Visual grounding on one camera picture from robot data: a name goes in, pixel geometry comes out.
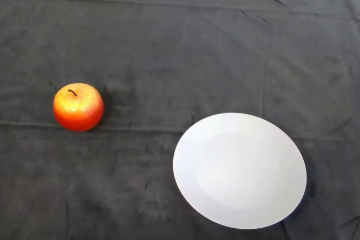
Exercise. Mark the white round plate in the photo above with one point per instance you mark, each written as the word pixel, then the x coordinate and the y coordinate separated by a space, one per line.
pixel 239 171

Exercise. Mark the red yellow apple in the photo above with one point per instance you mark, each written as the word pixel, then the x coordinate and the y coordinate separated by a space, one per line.
pixel 78 110

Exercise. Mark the black cloth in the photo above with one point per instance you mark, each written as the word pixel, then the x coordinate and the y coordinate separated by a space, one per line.
pixel 168 54

